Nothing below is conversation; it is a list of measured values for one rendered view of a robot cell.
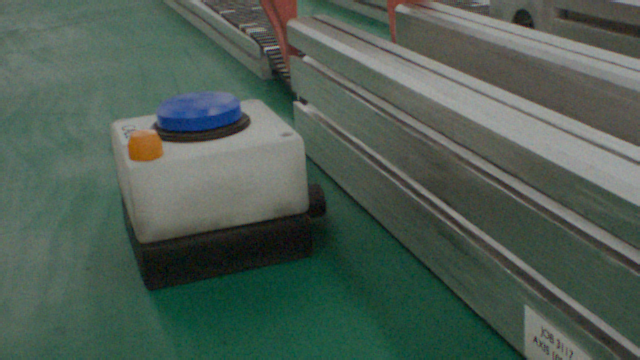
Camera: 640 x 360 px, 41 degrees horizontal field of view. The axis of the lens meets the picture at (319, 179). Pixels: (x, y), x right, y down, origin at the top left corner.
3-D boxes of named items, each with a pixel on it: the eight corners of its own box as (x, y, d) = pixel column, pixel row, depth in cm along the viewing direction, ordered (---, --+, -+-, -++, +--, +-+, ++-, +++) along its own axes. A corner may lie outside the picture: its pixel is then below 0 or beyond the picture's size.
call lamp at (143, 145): (127, 153, 38) (122, 127, 38) (160, 148, 38) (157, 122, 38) (131, 163, 37) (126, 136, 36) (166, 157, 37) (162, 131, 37)
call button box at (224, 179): (125, 228, 46) (106, 114, 43) (299, 195, 48) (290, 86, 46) (146, 292, 38) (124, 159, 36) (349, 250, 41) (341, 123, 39)
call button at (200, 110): (154, 135, 43) (148, 95, 42) (233, 122, 44) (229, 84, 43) (167, 158, 39) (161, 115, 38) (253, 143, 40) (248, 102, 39)
